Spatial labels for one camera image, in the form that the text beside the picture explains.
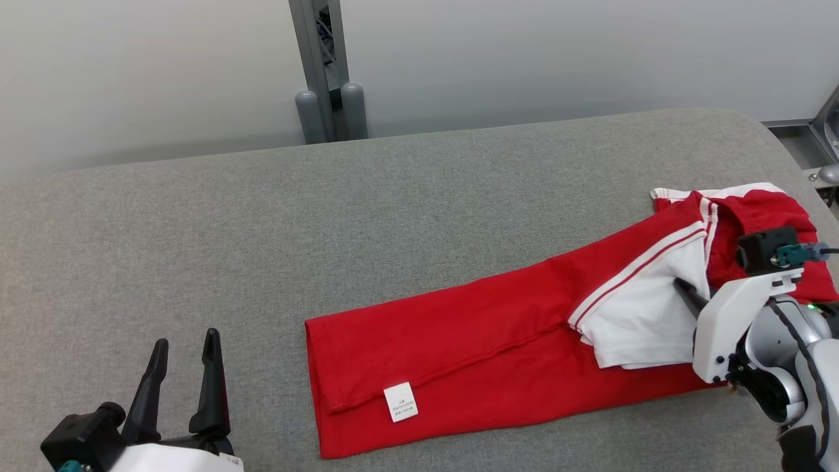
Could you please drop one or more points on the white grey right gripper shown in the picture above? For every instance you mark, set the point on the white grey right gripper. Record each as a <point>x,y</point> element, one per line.
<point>721,328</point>

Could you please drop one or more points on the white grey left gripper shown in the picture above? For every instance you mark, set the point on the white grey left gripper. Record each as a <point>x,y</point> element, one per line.
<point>177,459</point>

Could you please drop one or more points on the red shorts with white stripes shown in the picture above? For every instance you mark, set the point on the red shorts with white stripes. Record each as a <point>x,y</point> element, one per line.
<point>767,213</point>

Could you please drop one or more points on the red shirt with white sleeves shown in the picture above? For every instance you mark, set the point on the red shirt with white sleeves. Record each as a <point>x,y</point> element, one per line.
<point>472,341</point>

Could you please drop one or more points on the silver round knob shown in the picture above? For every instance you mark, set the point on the silver round knob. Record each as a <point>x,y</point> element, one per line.
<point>830,174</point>

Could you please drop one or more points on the grey cylinder pad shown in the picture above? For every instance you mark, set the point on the grey cylinder pad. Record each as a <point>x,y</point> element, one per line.
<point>310,121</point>
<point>354,115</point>

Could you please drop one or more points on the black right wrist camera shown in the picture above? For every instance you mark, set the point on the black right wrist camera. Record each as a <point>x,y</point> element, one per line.
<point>760,249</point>

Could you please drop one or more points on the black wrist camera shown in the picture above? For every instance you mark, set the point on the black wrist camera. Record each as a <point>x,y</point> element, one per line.
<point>78,436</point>
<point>760,249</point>

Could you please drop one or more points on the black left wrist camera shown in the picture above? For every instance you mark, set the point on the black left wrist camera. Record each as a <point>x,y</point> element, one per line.
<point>78,436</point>

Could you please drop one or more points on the teal right camera connector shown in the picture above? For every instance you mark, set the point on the teal right camera connector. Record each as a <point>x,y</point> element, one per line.
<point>799,254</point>

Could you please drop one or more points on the teal camera connector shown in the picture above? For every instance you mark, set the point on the teal camera connector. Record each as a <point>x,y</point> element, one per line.
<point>72,467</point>
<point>799,254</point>

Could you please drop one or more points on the teal left camera connector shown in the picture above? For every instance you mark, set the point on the teal left camera connector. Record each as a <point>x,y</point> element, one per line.
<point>72,467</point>

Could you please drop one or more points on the grey metal frame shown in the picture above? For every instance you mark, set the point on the grey metal frame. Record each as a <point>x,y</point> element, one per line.
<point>827,124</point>

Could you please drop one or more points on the grey metal post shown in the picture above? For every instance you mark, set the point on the grey metal post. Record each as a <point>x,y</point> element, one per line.
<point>311,52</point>

